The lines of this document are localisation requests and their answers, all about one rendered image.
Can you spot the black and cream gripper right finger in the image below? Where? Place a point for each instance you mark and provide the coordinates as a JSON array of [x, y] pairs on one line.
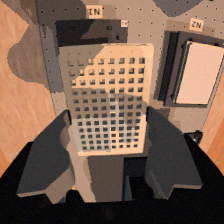
[[178, 169]]

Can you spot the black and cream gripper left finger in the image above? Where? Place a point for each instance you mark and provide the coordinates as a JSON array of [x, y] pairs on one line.
[[40, 175]]

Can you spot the beige label with black n1 text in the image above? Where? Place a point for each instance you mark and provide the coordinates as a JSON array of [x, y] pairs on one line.
[[94, 11]]

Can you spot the beige flat base plate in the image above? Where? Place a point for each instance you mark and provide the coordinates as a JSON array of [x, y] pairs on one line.
[[98, 178]]

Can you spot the cream label with dark letters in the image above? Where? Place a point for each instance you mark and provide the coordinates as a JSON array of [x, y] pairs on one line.
[[196, 24]]

